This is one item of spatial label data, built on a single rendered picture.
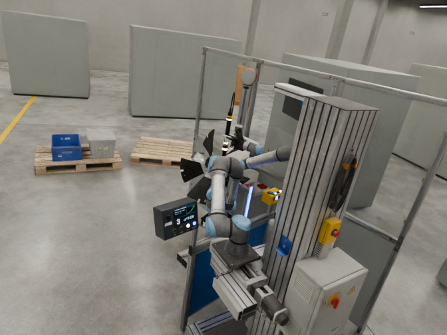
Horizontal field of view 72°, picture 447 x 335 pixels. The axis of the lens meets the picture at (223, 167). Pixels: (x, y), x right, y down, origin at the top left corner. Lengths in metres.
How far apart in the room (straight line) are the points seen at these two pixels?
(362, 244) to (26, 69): 8.55
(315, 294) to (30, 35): 8.71
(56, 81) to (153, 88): 2.78
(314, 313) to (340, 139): 0.85
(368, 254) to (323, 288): 1.31
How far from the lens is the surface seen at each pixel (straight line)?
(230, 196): 2.20
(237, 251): 1.90
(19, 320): 3.11
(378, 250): 2.83
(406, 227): 2.69
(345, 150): 1.52
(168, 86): 7.89
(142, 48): 7.69
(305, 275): 1.67
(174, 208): 1.89
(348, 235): 2.90
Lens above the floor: 2.26
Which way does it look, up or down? 24 degrees down
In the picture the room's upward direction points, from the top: 9 degrees clockwise
